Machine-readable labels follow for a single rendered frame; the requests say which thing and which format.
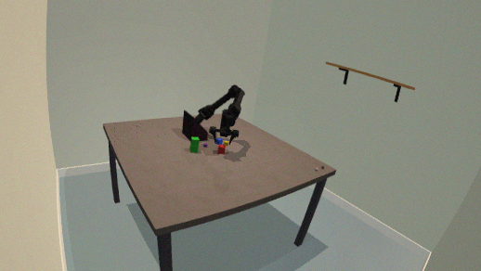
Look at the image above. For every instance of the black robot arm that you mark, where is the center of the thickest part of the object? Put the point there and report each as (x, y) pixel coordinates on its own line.
(228, 116)

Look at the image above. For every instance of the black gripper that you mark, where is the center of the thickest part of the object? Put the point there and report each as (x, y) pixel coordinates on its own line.
(212, 131)

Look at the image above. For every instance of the red block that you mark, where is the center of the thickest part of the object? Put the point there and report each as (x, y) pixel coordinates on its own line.
(221, 149)

